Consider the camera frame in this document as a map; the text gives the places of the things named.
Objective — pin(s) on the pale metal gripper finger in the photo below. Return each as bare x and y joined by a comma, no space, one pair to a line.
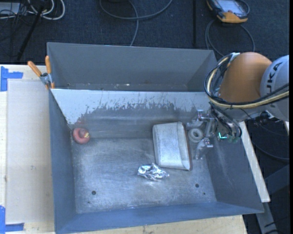
200,117
207,143

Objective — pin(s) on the white rectangular sponge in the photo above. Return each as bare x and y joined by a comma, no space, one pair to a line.
169,146

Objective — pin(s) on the crumpled silver foil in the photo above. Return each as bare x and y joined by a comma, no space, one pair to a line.
152,172

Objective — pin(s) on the grey metal bin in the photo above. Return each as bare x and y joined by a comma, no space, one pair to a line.
127,184

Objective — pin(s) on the red toy apple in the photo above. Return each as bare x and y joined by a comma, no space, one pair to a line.
80,136

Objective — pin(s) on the pale wood board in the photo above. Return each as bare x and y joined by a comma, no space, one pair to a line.
27,142

